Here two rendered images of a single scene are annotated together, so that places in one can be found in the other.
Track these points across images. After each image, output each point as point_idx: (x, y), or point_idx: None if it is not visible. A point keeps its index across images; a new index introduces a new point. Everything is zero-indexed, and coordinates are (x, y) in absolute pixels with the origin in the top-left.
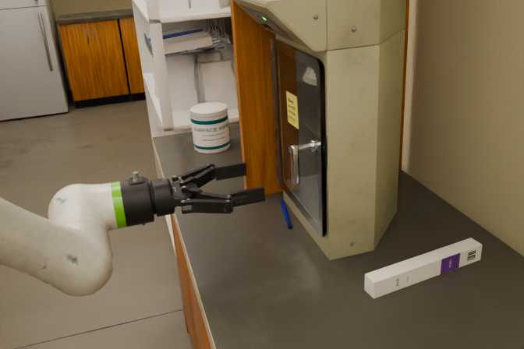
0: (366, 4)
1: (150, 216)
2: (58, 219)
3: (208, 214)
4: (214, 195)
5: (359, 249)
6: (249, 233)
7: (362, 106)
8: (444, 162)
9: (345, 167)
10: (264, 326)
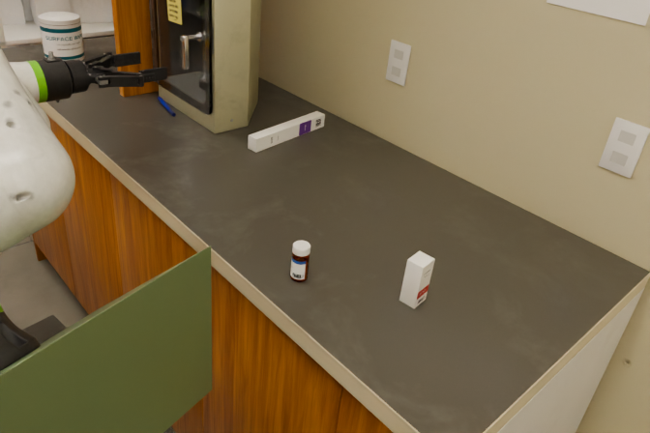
0: None
1: (69, 91)
2: None
3: (91, 110)
4: (126, 72)
5: (237, 125)
6: (137, 121)
7: (240, 3)
8: (289, 63)
9: (226, 53)
10: (179, 174)
